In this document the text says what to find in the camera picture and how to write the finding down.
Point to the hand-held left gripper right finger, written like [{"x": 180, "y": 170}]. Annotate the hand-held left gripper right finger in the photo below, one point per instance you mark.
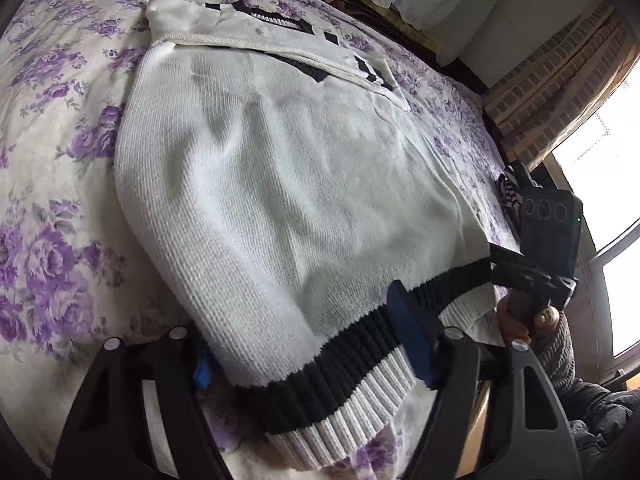
[{"x": 412, "y": 335}]

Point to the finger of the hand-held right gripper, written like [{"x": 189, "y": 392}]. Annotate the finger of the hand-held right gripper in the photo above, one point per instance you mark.
[
  {"x": 505, "y": 252},
  {"x": 510, "y": 280}
]

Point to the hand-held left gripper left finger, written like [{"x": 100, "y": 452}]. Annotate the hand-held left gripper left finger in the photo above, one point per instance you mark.
[{"x": 202, "y": 367}]

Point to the white knit V-neck sweater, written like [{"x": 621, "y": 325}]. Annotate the white knit V-neck sweater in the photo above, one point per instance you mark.
[{"x": 275, "y": 185}]

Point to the person's right forearm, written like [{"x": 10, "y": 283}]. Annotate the person's right forearm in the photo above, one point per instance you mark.
[{"x": 560, "y": 355}]

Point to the person's right hand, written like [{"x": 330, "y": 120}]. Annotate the person's right hand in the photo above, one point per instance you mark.
[{"x": 512, "y": 327}]

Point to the black striped garment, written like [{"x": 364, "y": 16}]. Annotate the black striped garment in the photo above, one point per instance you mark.
[{"x": 507, "y": 195}]

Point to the window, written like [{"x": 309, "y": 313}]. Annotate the window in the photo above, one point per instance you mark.
[{"x": 615, "y": 185}]

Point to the brick-pattern curtain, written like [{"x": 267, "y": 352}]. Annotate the brick-pattern curtain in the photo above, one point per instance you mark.
[{"x": 550, "y": 90}]

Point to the person's dark jacket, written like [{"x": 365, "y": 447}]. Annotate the person's dark jacket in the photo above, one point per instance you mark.
[{"x": 600, "y": 425}]

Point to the purple floral bedsheet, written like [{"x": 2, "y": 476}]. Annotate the purple floral bedsheet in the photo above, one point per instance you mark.
[{"x": 50, "y": 110}]

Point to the wooden bed rail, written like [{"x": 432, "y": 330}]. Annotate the wooden bed rail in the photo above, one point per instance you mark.
[{"x": 475, "y": 420}]

